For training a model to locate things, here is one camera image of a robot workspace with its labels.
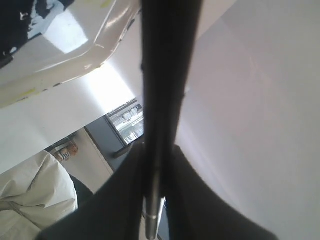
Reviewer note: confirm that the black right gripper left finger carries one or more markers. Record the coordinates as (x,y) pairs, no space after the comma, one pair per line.
(113,213)

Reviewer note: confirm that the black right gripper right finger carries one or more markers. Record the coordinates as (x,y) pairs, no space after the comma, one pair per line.
(195,212)

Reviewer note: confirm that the black paintbrush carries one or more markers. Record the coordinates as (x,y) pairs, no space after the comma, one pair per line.
(169,29)

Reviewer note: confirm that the white paint tray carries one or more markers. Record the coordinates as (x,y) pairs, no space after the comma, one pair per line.
(46,43)

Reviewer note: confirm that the person in white shirt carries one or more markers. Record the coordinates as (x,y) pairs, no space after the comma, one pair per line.
(34,195)

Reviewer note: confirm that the window with dark frame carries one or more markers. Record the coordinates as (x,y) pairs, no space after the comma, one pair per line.
(115,132)

